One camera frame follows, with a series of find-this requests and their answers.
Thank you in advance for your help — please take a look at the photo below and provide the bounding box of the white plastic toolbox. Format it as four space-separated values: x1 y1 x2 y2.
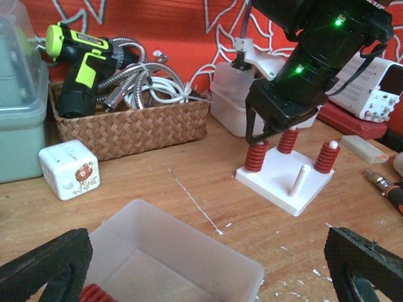
209 61 319 138

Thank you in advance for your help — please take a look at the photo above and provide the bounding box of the flexible metal hose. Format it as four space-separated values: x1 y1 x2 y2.
96 37 193 113

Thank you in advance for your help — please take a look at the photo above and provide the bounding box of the translucent spring bin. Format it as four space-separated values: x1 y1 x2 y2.
86 199 264 301

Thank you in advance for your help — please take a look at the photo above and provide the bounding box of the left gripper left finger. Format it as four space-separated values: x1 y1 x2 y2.
1 228 93 301

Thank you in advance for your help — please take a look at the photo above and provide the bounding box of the white cable coil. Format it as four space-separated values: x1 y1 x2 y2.
125 77 193 109

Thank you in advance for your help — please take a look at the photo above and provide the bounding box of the orange black screwdriver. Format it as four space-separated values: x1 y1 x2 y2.
365 169 402 214

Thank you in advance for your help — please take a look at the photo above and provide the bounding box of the small white eraser block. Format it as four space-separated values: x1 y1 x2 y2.
340 135 389 164

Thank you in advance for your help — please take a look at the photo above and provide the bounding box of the white power supply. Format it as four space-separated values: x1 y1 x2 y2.
329 57 402 123

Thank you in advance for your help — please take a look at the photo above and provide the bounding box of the grey storage box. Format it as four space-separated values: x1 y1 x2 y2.
1 1 48 183

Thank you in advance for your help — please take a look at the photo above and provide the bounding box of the beige work glove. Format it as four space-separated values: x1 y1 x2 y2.
393 152 403 177

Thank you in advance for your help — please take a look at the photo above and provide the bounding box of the red large spring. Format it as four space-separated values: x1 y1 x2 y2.
244 140 269 172
277 128 300 154
314 141 340 174
78 284 117 302

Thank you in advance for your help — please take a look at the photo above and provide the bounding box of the white peg board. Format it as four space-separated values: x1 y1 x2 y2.
236 146 334 216

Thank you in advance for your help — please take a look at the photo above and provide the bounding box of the green black cordless drill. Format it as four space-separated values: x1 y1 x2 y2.
45 22 139 118

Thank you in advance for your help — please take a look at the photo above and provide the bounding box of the woven wicker basket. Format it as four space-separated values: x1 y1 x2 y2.
48 82 210 161

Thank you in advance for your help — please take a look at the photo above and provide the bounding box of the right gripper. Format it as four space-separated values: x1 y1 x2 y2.
245 75 329 145

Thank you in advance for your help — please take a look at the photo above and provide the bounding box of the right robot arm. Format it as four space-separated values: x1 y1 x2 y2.
245 1 394 145

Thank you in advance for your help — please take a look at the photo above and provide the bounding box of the white cube adapter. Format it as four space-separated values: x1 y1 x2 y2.
38 140 100 201

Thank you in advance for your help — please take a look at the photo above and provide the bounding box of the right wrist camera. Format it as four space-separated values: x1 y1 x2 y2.
230 38 285 81

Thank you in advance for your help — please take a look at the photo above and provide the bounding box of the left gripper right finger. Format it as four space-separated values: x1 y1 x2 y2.
324 227 402 301

